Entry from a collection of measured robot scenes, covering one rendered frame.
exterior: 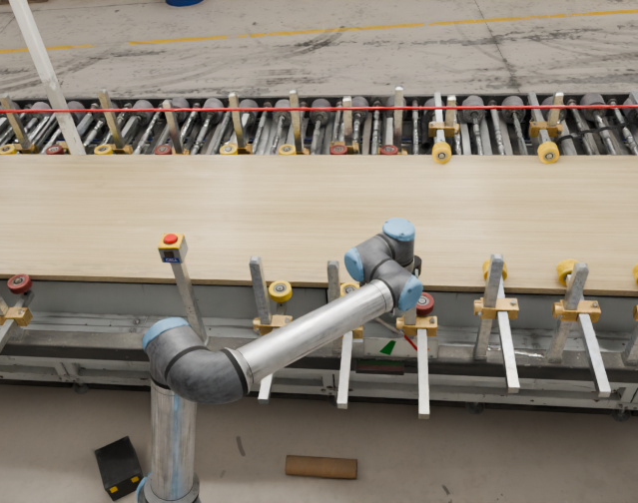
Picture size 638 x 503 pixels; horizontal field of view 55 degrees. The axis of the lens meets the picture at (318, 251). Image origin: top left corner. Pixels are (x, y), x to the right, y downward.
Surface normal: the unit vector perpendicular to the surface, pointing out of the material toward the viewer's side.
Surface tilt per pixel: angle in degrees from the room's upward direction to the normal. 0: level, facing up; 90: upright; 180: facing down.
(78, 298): 90
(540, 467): 0
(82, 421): 0
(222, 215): 0
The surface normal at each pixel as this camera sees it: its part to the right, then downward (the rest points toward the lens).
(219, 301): -0.10, 0.68
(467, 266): -0.07, -0.73
